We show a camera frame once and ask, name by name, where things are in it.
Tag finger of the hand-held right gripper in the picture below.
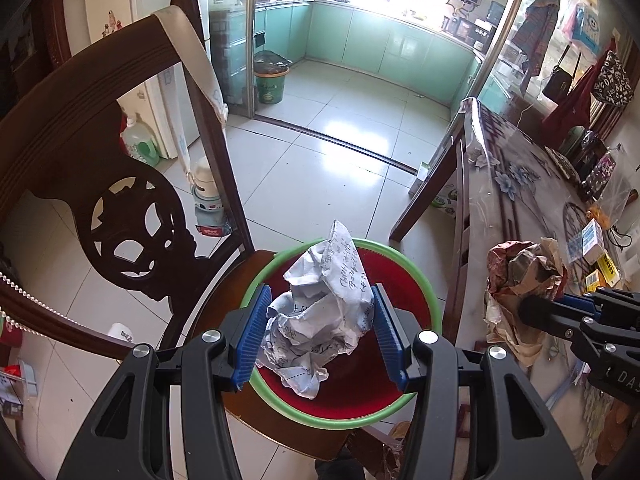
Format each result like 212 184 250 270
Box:
550 287 640 331
517 296 626 361

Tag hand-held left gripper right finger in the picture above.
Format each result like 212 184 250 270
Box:
371 283 583 480

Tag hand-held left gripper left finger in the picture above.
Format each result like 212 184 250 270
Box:
57 284 272 480

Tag green basin with red inside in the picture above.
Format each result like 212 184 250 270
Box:
237 237 443 431

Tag brown paper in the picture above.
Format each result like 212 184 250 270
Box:
484 237 571 368

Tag white paper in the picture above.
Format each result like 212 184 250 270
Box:
256 219 376 401

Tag green trash bin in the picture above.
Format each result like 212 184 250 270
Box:
253 50 294 106

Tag yellow small box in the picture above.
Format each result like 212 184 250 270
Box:
584 252 621 293

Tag blue white small box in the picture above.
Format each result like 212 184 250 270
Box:
566 219 606 263

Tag clear bag of orange snacks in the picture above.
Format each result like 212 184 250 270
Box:
587 187 633 233

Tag floral plastic tablecloth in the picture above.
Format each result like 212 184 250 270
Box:
460 97 640 411

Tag green white carton box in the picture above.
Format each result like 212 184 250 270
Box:
431 184 458 217

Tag white insulated jug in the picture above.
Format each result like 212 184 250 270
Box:
191 156 233 238

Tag green detergent bottle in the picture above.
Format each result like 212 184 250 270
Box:
119 112 161 168

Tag black handbag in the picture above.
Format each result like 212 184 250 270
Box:
541 42 583 103

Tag black white patterned bag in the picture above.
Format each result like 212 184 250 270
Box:
592 50 635 107

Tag plaid hanging cloth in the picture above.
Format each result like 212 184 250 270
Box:
510 0 562 97

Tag dark carved wooden chair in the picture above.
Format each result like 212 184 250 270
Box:
0 0 401 461

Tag teal kitchen cabinets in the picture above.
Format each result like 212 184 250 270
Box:
255 0 483 106

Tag white fabric strap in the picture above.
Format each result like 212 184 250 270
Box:
152 6 230 123

